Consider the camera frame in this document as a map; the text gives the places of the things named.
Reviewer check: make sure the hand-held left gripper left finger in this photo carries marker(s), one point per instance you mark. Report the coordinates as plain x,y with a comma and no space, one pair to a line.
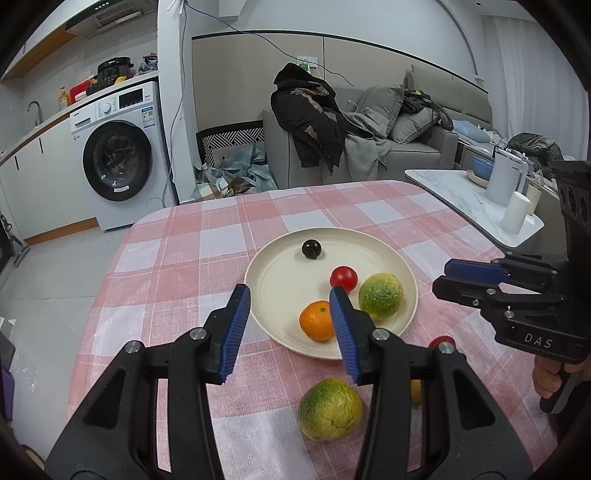
235,332

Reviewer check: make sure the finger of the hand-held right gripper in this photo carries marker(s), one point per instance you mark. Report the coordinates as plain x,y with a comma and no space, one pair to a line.
475,271
461,290

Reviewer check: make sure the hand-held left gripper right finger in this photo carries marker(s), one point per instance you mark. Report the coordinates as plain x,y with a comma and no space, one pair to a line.
344,332

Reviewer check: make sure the orange mandarin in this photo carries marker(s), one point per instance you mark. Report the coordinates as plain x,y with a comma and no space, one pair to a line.
316,323

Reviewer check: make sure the green mottled citrus fruit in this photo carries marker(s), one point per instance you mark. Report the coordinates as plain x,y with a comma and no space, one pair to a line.
381,295

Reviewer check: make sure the red cherry tomato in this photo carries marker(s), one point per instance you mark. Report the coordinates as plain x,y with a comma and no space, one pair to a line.
438,341
345,277

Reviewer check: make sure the cream round plate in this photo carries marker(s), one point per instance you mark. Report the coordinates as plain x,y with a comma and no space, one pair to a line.
286,286

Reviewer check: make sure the pale yellow wrinkled citrus fruit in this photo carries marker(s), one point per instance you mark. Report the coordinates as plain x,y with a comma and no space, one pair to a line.
328,410

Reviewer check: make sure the person's right hand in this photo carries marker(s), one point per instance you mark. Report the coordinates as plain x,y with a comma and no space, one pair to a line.
547,376

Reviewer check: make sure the white cylindrical cup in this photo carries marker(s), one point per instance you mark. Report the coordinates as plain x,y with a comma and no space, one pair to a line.
513,212

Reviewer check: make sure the marble coffee table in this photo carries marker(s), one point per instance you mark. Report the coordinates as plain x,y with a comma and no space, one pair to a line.
461,194

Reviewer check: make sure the pink checkered tablecloth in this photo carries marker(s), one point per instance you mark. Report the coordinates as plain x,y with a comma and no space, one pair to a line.
194,258

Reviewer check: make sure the small beige dish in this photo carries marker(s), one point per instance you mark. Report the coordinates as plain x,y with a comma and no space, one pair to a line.
475,181

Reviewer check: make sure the beige cup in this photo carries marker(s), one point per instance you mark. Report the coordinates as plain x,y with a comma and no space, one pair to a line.
534,198

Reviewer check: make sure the white electric kettle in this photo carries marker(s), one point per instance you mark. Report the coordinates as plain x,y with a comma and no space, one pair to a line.
503,180

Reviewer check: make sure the blue bowl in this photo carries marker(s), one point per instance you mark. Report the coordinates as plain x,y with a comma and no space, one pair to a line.
482,168

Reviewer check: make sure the grey sofa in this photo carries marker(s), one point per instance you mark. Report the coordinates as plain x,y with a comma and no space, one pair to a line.
415,159

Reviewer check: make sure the dark puffer jacket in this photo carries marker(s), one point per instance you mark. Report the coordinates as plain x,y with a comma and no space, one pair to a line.
535,145

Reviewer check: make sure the light blue cloth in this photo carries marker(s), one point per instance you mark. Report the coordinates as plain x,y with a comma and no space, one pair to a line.
471,131

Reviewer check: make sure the small grey cushion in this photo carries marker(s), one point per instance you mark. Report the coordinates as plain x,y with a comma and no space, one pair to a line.
411,127

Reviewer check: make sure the grey blanket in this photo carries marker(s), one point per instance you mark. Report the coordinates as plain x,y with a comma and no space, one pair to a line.
364,157

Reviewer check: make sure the teal paper bags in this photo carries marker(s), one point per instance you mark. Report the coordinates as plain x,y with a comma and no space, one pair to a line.
240,170

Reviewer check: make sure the pile of dark clothes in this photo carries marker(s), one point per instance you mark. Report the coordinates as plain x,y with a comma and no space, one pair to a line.
425,104

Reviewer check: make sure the large grey cushion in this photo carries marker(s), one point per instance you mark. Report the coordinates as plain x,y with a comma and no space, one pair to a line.
378,106

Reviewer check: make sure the black white patterned basket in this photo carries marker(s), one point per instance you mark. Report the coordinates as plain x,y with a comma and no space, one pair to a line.
231,136

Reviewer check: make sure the white washing machine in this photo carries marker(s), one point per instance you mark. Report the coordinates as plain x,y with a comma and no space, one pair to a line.
124,161

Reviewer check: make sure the black jacket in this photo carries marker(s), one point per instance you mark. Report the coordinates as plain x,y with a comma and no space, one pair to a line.
314,129

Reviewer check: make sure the stick vacuum cleaner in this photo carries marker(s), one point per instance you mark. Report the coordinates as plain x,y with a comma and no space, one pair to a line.
18,249

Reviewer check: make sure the white kitchen counter cabinet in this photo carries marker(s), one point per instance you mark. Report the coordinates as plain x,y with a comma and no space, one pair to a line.
51,184

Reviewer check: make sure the crumpled plastic bag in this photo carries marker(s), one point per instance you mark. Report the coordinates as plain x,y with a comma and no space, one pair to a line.
148,64

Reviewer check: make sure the black pressure cooker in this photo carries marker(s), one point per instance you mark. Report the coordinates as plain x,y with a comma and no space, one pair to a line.
115,71

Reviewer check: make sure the red box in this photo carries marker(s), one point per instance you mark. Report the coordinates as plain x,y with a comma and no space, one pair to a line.
81,87

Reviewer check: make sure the yellow dish soap bottle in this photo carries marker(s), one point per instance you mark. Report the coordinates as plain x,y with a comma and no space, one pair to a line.
63,99

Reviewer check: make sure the kitchen faucet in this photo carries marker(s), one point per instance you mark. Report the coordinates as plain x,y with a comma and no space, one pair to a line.
39,113

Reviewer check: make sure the range hood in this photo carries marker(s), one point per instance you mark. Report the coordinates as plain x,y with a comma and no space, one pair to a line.
111,18

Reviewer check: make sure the white upper kitchen cabinets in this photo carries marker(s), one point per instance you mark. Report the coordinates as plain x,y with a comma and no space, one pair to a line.
37,50

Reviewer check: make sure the wall socket with green plug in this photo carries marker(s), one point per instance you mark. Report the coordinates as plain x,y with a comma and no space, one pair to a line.
307,62

